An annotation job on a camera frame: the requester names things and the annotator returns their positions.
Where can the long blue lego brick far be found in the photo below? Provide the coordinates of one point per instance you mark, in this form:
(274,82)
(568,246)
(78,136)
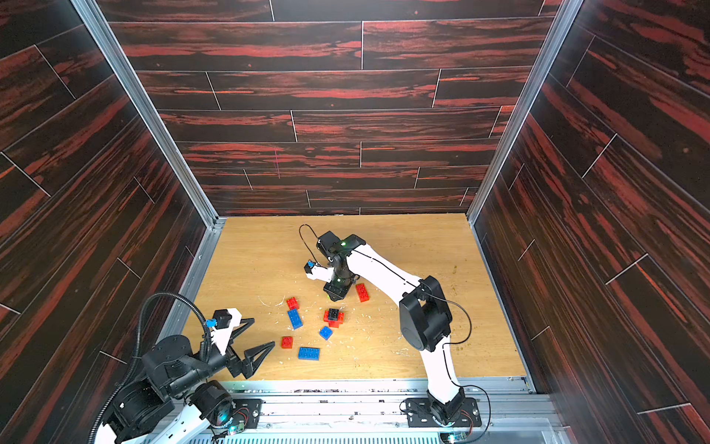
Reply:
(295,319)

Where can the long blue lego brick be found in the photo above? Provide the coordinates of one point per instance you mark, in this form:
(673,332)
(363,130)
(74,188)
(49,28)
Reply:
(309,354)
(295,319)

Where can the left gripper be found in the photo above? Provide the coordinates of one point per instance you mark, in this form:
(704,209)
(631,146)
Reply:
(236,365)

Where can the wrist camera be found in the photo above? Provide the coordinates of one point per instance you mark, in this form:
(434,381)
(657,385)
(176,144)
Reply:
(224,319)
(315,271)

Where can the aluminium corner post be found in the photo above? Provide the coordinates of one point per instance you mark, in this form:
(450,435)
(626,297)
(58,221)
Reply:
(558,32)
(98,27)

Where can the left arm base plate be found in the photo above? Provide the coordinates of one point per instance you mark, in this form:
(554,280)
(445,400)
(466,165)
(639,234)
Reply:
(246,415)

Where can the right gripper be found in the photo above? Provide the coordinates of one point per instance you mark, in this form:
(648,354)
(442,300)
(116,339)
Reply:
(337,286)

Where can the aluminium corner post left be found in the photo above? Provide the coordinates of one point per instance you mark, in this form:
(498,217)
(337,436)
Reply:
(98,27)

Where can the long blue lego brick near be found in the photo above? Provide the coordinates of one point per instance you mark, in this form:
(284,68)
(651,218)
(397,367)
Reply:
(309,354)

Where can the small blue lego brick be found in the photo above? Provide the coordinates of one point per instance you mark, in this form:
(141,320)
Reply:
(326,333)

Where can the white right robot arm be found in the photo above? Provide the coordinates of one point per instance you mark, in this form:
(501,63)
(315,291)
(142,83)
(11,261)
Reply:
(424,316)

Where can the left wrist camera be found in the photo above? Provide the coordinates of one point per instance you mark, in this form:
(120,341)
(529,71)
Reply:
(224,319)

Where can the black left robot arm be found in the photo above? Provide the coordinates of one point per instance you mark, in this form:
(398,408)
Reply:
(174,397)

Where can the aluminium corner post right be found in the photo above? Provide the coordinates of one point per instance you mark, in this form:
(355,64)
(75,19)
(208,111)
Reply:
(558,32)

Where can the red small lego brick far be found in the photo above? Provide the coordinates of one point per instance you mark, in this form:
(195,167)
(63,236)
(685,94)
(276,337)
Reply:
(293,304)

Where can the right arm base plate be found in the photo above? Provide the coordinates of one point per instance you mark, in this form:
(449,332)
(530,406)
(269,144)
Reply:
(427,412)

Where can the long red lego brick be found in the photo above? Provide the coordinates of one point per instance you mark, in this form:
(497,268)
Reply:
(335,325)
(363,293)

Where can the aluminium front rail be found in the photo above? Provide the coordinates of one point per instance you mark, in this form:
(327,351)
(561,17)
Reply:
(371,411)

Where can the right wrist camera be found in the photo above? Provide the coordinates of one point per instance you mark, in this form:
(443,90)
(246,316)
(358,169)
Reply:
(315,271)

